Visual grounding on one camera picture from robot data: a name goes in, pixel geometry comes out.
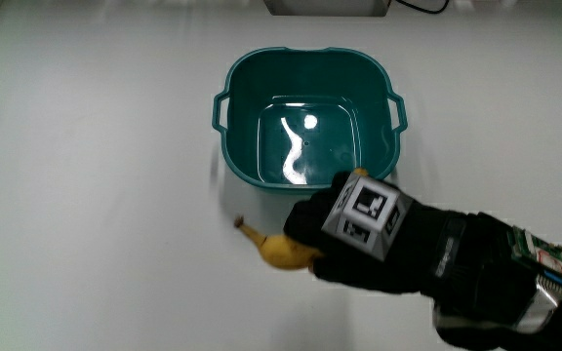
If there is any person's right hand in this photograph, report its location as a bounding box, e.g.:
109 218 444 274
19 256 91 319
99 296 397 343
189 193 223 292
283 171 480 297

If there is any yellow banana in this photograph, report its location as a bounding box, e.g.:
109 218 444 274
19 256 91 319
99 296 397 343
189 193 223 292
233 167 371 272

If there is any person's right forearm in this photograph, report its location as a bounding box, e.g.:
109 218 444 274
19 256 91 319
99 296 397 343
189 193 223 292
430 211 562 351

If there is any white desk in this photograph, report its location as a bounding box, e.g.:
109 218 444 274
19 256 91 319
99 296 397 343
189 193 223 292
0 0 562 351

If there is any teal plastic basin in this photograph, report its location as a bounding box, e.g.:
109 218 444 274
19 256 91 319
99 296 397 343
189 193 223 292
211 46 409 196

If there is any grey box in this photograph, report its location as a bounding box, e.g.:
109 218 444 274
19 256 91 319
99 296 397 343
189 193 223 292
262 0 392 18

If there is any black cable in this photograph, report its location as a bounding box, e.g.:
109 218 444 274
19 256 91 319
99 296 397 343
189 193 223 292
393 0 451 16

